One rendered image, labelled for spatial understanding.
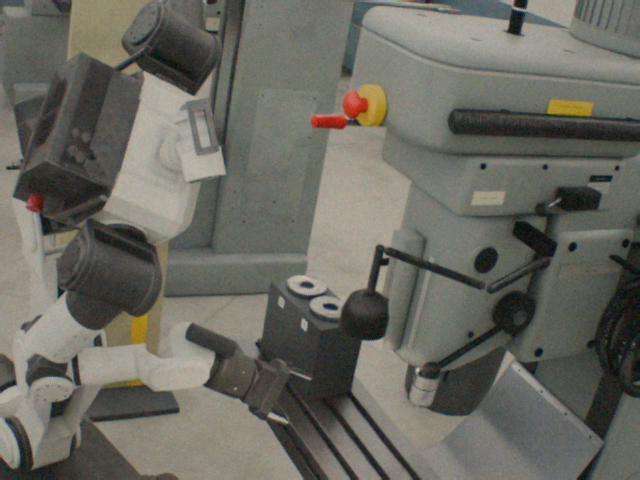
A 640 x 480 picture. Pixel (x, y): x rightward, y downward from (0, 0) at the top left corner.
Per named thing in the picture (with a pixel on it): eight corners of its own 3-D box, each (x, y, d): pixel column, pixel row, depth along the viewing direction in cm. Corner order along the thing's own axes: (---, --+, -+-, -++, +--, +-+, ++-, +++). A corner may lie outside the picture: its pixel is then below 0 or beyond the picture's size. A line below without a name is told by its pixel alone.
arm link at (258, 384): (268, 426, 165) (217, 408, 159) (249, 407, 173) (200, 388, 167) (298, 370, 165) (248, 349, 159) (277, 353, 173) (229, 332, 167)
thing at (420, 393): (402, 394, 157) (409, 371, 155) (422, 389, 159) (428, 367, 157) (418, 408, 153) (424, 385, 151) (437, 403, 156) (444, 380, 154)
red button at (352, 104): (349, 122, 121) (355, 95, 119) (337, 113, 124) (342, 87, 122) (370, 123, 122) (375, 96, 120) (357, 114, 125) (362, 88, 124)
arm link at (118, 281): (50, 315, 134) (94, 270, 127) (52, 271, 139) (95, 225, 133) (110, 337, 141) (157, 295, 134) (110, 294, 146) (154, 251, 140)
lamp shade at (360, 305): (330, 328, 126) (337, 291, 124) (351, 310, 133) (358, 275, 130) (374, 346, 124) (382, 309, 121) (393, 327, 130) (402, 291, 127)
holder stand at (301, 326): (306, 401, 188) (321, 324, 180) (258, 349, 204) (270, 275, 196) (351, 391, 194) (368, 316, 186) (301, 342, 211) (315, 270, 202)
